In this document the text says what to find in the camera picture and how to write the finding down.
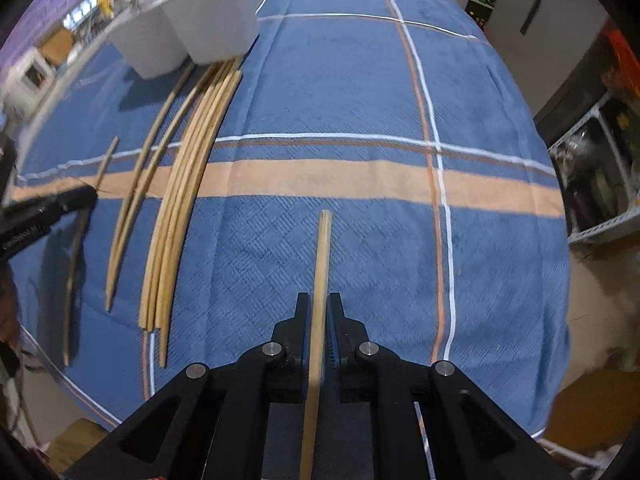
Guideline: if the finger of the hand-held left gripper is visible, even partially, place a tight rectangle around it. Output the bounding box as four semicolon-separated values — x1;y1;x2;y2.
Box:
47;185;99;222

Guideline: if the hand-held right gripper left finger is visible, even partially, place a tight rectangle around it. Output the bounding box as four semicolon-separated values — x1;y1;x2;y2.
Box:
62;292;313;480

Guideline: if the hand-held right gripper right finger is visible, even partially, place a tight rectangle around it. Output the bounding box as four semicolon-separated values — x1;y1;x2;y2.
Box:
325;292;576;480

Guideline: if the light wooden chopstick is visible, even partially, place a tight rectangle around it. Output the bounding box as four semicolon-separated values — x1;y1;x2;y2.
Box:
62;136;121;367
299;209;333;480

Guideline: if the row of wooden chopsticks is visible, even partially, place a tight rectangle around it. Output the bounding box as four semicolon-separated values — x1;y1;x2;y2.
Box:
104;57;244;368

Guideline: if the white plastic utensil holder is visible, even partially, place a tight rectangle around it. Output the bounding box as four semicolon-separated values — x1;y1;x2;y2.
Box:
107;0;260;80

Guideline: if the blue plaid tablecloth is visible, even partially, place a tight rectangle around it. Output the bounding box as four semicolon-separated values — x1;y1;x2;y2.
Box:
10;0;573;480

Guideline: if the white metal shelf rack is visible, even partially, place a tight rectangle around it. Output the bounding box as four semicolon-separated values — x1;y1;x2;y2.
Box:
547;92;640;246

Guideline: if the grey refrigerator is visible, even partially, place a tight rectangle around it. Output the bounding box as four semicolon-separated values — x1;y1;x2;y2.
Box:
482;0;618;148

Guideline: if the red plastic bag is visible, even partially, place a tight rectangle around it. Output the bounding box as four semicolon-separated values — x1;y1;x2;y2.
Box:
606;22;640;88

